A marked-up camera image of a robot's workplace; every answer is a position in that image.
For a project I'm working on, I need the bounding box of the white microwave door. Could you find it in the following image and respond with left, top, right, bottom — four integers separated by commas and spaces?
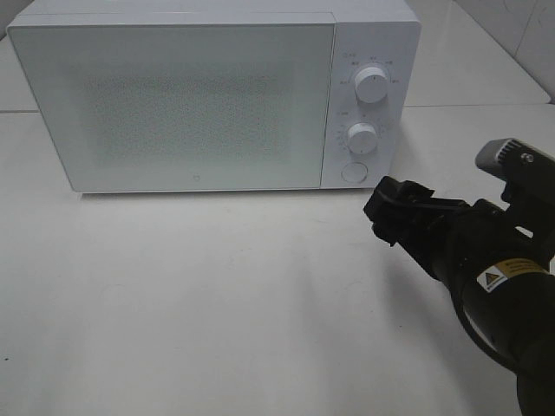
8, 14, 335, 193

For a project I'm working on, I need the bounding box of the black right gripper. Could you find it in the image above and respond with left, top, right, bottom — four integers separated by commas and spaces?
363, 176, 554, 373

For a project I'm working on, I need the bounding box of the white round knob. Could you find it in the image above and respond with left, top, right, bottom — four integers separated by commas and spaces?
346, 123, 378, 155
352, 62, 390, 105

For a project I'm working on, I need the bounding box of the white microwave oven body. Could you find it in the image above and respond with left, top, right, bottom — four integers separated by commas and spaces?
7, 1, 421, 190

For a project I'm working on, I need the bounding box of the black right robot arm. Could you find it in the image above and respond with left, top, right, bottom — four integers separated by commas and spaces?
363, 176, 554, 415

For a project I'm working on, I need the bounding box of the white round door button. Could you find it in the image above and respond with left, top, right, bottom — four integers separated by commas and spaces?
341, 162, 368, 184

